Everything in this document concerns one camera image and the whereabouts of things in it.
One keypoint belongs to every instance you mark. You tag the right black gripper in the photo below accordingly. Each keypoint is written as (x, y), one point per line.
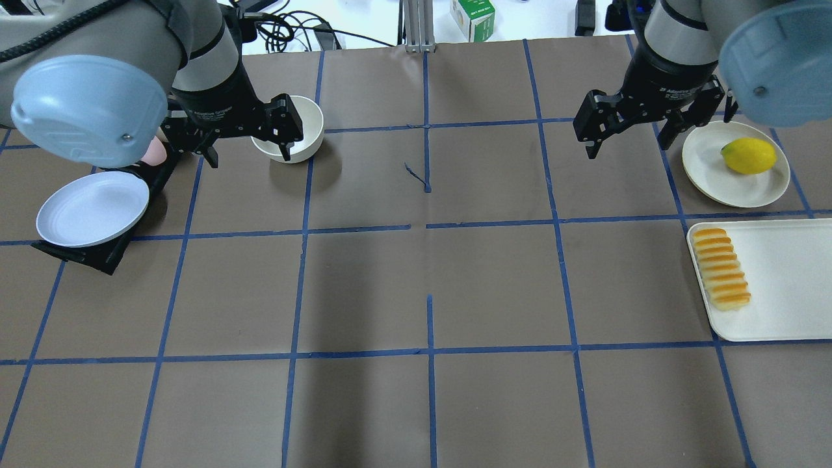
(664, 82)

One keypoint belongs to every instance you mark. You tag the yellow lemon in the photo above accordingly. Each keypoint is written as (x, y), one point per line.
(749, 155)

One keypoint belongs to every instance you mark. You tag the green white box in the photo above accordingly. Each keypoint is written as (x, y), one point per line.
(476, 19)

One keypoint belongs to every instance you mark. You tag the blue plate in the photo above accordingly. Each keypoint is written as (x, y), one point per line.
(93, 210)

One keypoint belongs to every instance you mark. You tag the black plate rack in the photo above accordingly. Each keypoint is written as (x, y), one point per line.
(107, 256)

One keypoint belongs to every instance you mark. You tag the black device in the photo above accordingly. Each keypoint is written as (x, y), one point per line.
(585, 11)

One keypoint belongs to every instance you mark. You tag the cream round plate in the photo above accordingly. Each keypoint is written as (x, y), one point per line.
(707, 170)

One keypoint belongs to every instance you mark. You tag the ridged yellow bread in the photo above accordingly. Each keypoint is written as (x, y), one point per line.
(722, 276)

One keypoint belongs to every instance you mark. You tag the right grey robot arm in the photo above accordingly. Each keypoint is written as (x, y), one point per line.
(769, 60)

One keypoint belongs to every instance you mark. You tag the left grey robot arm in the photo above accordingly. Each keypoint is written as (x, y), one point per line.
(95, 81)

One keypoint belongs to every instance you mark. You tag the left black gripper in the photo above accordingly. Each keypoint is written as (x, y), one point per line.
(219, 104)

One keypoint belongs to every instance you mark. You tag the pink plate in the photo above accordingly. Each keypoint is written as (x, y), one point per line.
(156, 153)

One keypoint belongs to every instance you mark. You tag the white rectangular tray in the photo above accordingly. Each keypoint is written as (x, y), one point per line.
(787, 269)

